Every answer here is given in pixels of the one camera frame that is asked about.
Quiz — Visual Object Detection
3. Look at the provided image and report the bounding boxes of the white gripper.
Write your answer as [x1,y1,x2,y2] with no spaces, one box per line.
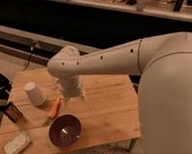
[56,76,87,106]

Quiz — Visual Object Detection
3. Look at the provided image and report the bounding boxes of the white ceramic cup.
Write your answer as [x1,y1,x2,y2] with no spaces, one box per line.
[24,81,46,106]

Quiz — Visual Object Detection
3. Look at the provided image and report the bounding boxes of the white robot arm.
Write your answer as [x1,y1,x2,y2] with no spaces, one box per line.
[47,31,192,154]

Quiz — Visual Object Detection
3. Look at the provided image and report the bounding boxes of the brown black eraser block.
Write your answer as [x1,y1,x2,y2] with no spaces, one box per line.
[5,101,23,122]

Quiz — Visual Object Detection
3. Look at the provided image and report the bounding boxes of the orange carrot toy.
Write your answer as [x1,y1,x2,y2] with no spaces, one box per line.
[48,97,60,118]

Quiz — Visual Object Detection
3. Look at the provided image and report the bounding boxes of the purple bowl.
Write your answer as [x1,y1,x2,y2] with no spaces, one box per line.
[49,115,82,148]

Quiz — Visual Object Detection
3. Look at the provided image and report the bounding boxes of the wooden table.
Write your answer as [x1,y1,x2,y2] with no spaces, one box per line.
[0,69,140,154]

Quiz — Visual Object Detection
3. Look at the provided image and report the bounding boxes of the long wooden bench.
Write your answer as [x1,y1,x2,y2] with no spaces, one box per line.
[0,12,101,71]

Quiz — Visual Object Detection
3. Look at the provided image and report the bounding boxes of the white sponge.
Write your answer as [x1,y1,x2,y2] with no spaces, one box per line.
[3,131,31,154]

